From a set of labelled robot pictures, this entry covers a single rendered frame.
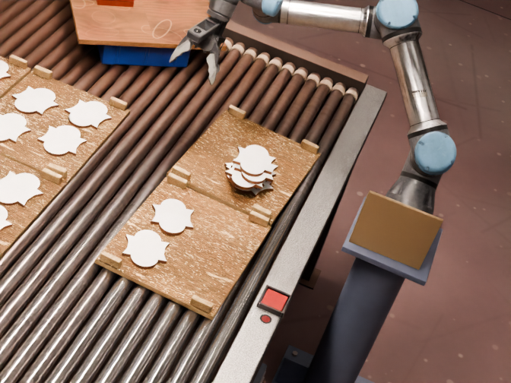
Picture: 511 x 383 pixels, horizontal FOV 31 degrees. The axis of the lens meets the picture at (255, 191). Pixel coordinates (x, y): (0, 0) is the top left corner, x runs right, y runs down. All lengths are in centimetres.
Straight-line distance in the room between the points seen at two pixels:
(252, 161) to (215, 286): 46
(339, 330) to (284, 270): 58
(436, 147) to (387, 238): 33
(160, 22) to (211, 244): 96
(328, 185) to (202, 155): 41
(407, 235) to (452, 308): 135
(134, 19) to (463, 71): 285
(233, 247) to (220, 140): 47
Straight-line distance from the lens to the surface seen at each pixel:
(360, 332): 312
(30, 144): 282
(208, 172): 282
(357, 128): 323
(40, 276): 247
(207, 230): 264
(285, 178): 288
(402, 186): 281
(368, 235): 282
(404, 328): 392
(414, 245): 281
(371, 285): 296
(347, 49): 548
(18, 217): 258
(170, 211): 265
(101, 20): 321
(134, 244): 254
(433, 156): 267
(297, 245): 271
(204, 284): 249
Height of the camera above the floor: 273
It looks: 40 degrees down
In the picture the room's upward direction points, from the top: 17 degrees clockwise
